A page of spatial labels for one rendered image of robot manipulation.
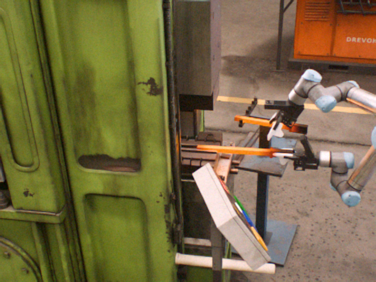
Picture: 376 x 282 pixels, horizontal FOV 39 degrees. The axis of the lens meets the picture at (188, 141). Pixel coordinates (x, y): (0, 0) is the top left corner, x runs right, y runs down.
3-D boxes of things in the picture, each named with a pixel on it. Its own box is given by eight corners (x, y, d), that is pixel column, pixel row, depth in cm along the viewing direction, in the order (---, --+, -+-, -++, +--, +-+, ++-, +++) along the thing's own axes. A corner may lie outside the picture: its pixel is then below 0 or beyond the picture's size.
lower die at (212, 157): (219, 155, 266) (219, 140, 262) (214, 178, 249) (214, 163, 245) (138, 149, 273) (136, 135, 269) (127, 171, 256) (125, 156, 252)
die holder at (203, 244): (233, 209, 300) (234, 141, 277) (225, 256, 268) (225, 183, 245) (137, 201, 310) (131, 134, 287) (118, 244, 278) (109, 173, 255)
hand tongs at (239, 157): (267, 117, 350) (267, 115, 349) (272, 118, 348) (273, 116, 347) (231, 163, 304) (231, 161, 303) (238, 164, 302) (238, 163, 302)
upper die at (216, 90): (219, 90, 248) (219, 72, 243) (213, 111, 231) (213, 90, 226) (132, 86, 255) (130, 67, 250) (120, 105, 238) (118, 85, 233)
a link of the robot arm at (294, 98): (292, 92, 229) (293, 84, 236) (287, 100, 231) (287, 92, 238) (308, 100, 230) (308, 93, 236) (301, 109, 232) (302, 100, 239)
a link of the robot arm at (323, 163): (329, 156, 242) (329, 147, 248) (319, 156, 242) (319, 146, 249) (328, 170, 245) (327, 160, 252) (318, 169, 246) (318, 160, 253)
